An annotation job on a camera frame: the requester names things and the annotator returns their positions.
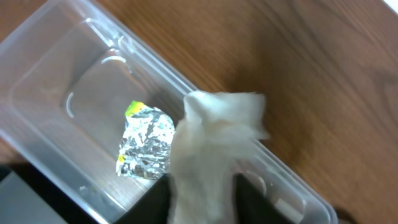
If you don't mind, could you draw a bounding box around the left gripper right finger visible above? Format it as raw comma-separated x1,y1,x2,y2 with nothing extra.
234,174,292,224

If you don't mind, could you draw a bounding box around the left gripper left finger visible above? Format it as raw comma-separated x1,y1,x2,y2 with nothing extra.
114,174,171,224

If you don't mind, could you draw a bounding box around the yellow foil snack wrapper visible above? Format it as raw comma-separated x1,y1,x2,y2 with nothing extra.
116,101,175,180

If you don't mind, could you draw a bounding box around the white tissue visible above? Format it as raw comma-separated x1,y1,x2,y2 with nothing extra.
169,91,269,223

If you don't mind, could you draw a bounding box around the black plastic tray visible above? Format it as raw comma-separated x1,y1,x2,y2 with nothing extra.
1,163,96,224

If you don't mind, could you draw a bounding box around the clear plastic bin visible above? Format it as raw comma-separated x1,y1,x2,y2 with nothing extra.
1,1,338,224

